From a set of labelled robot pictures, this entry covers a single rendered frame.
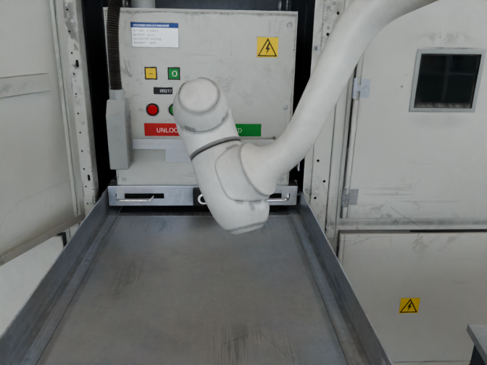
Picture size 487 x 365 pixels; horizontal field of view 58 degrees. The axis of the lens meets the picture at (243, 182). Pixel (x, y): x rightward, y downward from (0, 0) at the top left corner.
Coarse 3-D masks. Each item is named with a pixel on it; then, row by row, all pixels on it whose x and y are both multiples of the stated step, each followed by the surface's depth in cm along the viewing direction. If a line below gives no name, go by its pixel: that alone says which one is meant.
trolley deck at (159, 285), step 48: (144, 240) 109; (192, 240) 109; (240, 240) 110; (288, 240) 110; (96, 288) 88; (144, 288) 88; (192, 288) 89; (240, 288) 89; (288, 288) 89; (96, 336) 74; (144, 336) 75; (192, 336) 75; (240, 336) 75; (288, 336) 75; (336, 336) 76
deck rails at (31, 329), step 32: (96, 224) 113; (64, 256) 90; (320, 256) 101; (64, 288) 87; (320, 288) 89; (352, 288) 77; (32, 320) 74; (352, 320) 77; (0, 352) 63; (32, 352) 70; (352, 352) 71; (384, 352) 62
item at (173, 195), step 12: (288, 180) 130; (108, 192) 123; (132, 192) 124; (144, 192) 124; (156, 192) 124; (168, 192) 124; (180, 192) 125; (192, 192) 125; (276, 192) 126; (132, 204) 125; (144, 204) 125; (156, 204) 125; (168, 204) 126; (180, 204) 126; (192, 204) 126; (276, 204) 127; (288, 204) 128
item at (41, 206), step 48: (0, 0) 92; (48, 0) 103; (0, 48) 93; (48, 48) 105; (0, 96) 92; (48, 96) 107; (0, 144) 96; (48, 144) 109; (0, 192) 98; (48, 192) 111; (0, 240) 99
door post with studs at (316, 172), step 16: (320, 0) 107; (336, 0) 107; (320, 16) 109; (336, 16) 108; (320, 32) 110; (320, 48) 111; (320, 144) 119; (304, 160) 121; (320, 160) 120; (304, 176) 122; (320, 176) 122; (304, 192) 124; (320, 192) 123; (320, 208) 125; (320, 224) 127
